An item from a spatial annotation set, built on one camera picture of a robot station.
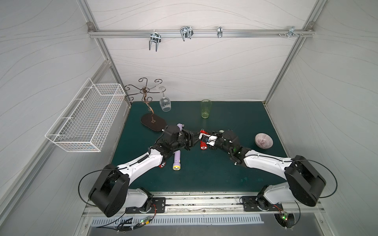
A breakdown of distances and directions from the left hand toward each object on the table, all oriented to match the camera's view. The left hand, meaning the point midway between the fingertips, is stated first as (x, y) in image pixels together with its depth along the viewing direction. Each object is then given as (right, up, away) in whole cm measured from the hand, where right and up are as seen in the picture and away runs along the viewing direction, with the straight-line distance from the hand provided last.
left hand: (202, 135), depth 76 cm
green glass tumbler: (+5, +18, +31) cm, 36 cm away
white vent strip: (-34, -41, -6) cm, 54 cm away
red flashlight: (-23, -19, +8) cm, 31 cm away
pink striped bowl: (+42, -6, +19) cm, 47 cm away
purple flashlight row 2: (-15, -19, +8) cm, 25 cm away
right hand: (+2, +2, +6) cm, 7 cm away
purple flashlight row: (-14, +3, +28) cm, 31 cm away
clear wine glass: (-23, +19, +14) cm, 32 cm away
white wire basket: (-56, +6, -7) cm, 57 cm away
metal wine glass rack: (-36, +6, +30) cm, 48 cm away
